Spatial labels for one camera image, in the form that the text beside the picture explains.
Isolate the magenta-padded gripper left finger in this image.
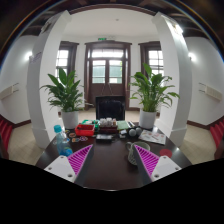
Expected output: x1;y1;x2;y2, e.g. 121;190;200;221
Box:
43;144;95;188

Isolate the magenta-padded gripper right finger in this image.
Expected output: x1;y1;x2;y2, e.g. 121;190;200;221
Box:
132;144;182;187

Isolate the clear blue-capped drink bottle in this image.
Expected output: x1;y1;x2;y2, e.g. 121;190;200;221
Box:
53;124;74;158

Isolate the flat round red coaster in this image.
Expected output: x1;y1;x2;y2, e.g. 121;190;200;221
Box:
158;148;174;159

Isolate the printed paper leaflet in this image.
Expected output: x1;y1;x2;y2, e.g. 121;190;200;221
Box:
137;129;167;146

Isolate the white patterned mug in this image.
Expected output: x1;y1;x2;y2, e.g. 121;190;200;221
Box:
125;141;151;166

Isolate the grey-headed microphone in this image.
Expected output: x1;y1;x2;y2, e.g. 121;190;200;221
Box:
134;121;144;136
127;121;138;138

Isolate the red plastic box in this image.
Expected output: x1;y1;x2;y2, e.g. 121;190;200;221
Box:
74;123;96;137

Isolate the green and white box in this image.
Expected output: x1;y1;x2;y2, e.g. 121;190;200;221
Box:
81;119;101;131

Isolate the flat black device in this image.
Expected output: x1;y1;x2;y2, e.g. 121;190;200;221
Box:
95;133;114;142

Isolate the green cloth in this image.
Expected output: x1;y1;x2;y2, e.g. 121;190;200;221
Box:
116;120;131;131

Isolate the red carpeted staircase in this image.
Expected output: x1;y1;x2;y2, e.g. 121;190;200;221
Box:
209;119;224;149
0;114;15;153

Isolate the brown box of packets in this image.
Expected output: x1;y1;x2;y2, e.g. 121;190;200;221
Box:
98;117;119;135

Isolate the green plant in white pot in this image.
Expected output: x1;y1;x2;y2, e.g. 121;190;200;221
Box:
39;67;86;130
129;62;181;130

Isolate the black chair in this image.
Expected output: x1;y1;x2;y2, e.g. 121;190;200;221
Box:
95;95;127;121

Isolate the dark-framed window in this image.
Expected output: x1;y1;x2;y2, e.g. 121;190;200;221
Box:
138;40;165;78
54;40;80;81

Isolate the dark wooden double door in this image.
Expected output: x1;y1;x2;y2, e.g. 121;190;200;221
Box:
83;40;132;108

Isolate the white wall radiator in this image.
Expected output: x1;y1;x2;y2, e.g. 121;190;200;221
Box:
0;82;20;101
198;82;224;102

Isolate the glowing wall lamp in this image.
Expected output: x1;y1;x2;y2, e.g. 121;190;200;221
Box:
187;51;198;62
23;50;34;62

